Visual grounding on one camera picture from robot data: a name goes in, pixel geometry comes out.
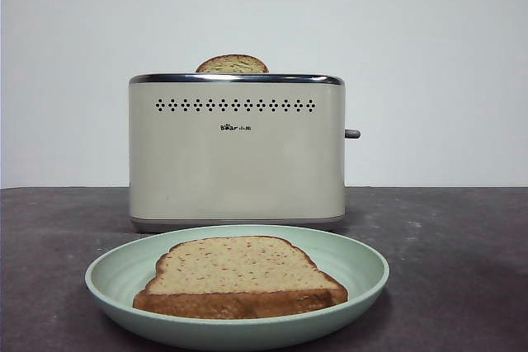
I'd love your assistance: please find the pale green round plate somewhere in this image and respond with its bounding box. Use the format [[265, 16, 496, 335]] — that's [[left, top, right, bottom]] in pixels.
[[84, 223, 391, 348]]

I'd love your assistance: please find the small toast bread slice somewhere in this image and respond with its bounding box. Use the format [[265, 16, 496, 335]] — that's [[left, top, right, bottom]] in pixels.
[[195, 54, 270, 74]]

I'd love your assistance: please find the large toast bread slice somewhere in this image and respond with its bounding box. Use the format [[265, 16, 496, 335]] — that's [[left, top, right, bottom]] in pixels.
[[132, 235, 349, 321]]

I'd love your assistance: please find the cream two-slot toaster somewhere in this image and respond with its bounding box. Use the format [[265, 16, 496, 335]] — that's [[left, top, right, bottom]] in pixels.
[[127, 73, 347, 234]]

